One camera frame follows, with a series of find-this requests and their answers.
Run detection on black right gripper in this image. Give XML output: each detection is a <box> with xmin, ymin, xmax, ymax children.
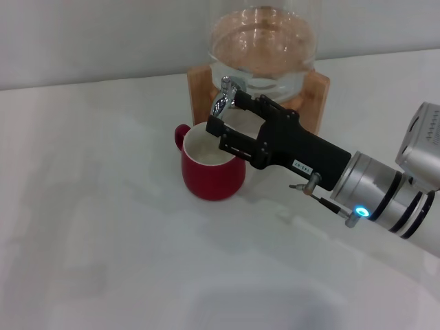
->
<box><xmin>205</xmin><ymin>89</ymin><xmax>352</xmax><ymax>192</ymax></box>

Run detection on red cup white inside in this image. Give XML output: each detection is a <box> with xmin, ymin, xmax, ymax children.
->
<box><xmin>174</xmin><ymin>122</ymin><xmax>247</xmax><ymax>202</ymax></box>

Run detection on chrome faucet tap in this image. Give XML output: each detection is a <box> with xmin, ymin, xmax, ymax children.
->
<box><xmin>210</xmin><ymin>76</ymin><xmax>248</xmax><ymax>121</ymax></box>

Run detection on wooden dispenser stand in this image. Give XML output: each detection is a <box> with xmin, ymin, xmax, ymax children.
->
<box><xmin>187</xmin><ymin>65</ymin><xmax>331</xmax><ymax>137</ymax></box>

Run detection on clear glass dispenser jar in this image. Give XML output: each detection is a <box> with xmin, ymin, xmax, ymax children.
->
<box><xmin>208</xmin><ymin>0</ymin><xmax>317</xmax><ymax>104</ymax></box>

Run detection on black cable with silver plugs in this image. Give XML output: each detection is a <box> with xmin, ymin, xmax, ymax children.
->
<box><xmin>289</xmin><ymin>173</ymin><xmax>360</xmax><ymax>228</ymax></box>

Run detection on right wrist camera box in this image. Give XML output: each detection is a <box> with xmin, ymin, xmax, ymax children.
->
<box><xmin>394</xmin><ymin>102</ymin><xmax>440</xmax><ymax>193</ymax></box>

